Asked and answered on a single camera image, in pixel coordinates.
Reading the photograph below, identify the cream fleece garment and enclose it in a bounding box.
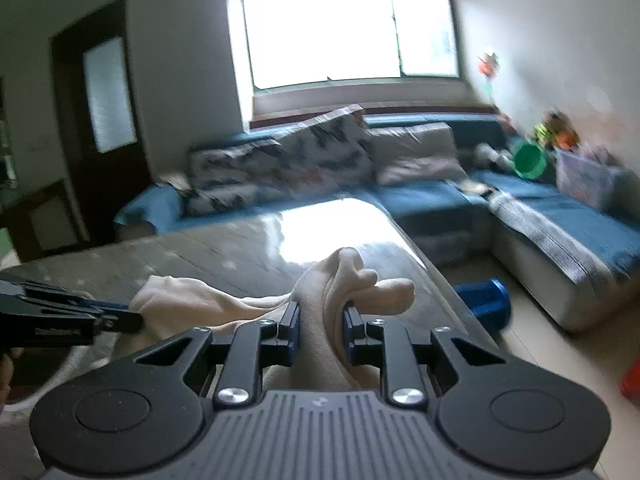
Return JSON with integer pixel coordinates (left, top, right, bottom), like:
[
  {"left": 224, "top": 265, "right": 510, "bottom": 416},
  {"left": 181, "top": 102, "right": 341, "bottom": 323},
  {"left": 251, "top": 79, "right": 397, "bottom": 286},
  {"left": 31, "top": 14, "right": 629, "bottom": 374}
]
[{"left": 112, "top": 248, "right": 416, "bottom": 391}]

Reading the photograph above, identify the person's left hand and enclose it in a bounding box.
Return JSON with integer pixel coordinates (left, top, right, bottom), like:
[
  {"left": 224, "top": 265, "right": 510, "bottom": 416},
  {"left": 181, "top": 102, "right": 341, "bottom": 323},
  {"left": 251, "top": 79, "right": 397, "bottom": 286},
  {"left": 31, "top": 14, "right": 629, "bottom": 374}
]
[{"left": 0, "top": 354, "right": 14, "bottom": 412}]

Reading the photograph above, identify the dark wooden cabinet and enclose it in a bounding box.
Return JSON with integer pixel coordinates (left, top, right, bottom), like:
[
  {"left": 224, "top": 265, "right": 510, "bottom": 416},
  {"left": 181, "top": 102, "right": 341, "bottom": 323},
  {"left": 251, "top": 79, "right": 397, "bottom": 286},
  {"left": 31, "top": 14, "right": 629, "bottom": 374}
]
[{"left": 1, "top": 88, "right": 84, "bottom": 266}]

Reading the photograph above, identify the blue plastic stool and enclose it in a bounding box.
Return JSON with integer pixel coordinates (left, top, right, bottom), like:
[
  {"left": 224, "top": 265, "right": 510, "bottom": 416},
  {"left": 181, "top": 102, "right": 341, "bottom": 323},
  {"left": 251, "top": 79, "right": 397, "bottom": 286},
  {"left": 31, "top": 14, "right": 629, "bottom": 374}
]
[{"left": 454, "top": 278, "right": 512, "bottom": 335}]

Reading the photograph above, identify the dark door with glass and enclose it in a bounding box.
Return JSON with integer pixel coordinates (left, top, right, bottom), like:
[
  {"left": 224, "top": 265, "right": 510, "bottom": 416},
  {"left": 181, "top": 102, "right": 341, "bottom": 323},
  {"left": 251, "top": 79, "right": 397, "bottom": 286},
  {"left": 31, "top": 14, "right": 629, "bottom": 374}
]
[{"left": 51, "top": 0, "right": 151, "bottom": 245}]

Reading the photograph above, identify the grey striped sofa throw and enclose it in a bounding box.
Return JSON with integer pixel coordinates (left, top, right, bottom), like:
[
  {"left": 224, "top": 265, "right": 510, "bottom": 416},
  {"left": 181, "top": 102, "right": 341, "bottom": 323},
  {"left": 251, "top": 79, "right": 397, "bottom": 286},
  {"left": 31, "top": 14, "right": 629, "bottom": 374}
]
[{"left": 488, "top": 191, "right": 616, "bottom": 297}]

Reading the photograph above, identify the long butterfly print cushion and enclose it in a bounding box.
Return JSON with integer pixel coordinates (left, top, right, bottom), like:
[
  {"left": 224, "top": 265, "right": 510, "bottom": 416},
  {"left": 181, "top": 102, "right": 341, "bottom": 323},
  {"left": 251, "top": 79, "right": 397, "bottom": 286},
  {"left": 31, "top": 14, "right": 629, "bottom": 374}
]
[{"left": 186, "top": 140, "right": 288, "bottom": 216}]

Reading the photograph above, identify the teal corner sofa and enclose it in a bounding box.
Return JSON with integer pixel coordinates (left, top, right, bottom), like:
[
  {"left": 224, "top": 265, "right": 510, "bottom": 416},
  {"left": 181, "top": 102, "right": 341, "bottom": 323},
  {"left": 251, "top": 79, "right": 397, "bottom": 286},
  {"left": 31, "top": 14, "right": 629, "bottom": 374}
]
[{"left": 115, "top": 117, "right": 639, "bottom": 333}]

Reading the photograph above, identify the clear plastic storage box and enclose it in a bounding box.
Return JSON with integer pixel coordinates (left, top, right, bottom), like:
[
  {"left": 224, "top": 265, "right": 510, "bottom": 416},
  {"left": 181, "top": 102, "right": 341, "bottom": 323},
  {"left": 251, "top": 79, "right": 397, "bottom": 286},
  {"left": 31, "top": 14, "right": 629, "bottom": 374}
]
[{"left": 555, "top": 150, "right": 629, "bottom": 211}]

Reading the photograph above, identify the green plastic bucket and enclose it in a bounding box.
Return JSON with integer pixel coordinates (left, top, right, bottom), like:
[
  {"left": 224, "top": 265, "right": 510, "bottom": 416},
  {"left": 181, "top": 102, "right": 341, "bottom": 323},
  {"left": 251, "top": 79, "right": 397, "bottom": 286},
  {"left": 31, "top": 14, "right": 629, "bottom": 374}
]
[{"left": 512, "top": 142, "right": 548, "bottom": 180}]

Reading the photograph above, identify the grey white stuffed toy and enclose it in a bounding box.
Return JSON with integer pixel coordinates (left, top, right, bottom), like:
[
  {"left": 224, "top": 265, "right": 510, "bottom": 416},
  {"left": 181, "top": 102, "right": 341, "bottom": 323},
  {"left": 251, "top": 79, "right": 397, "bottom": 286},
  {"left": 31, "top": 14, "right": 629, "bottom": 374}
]
[{"left": 473, "top": 143, "right": 514, "bottom": 172}]

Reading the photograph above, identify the large butterfly print cushion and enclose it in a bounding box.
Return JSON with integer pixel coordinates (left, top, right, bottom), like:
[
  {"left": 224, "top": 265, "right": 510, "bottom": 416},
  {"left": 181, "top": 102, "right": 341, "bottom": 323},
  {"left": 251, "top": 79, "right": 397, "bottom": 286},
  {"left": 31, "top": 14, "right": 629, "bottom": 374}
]
[{"left": 274, "top": 104, "right": 374, "bottom": 195}]

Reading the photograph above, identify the beige pillow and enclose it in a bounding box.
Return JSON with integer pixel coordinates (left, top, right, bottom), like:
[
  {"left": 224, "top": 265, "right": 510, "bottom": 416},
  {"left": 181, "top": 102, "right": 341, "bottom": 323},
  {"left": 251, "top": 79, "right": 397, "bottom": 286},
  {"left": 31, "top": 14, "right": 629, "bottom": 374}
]
[{"left": 368, "top": 122, "right": 468, "bottom": 186}]

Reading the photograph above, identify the plush toy pile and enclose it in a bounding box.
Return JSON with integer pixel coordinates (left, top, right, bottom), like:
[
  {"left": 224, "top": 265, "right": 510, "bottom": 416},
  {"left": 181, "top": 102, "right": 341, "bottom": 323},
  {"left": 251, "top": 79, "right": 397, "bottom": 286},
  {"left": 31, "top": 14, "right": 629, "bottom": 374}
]
[{"left": 534, "top": 110, "right": 580, "bottom": 151}]

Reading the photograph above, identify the green framed window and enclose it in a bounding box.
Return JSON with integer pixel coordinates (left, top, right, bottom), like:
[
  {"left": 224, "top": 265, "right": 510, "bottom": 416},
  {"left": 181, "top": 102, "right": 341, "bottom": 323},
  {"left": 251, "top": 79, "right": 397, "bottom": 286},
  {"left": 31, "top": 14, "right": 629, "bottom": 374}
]
[{"left": 241, "top": 0, "right": 460, "bottom": 91}]

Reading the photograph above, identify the colourful pinwheel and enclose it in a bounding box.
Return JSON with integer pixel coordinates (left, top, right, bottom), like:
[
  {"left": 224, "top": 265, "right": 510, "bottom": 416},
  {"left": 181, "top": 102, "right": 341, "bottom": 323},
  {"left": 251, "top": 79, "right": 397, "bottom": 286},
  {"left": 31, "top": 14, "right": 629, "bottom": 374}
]
[{"left": 478, "top": 52, "right": 500, "bottom": 105}]

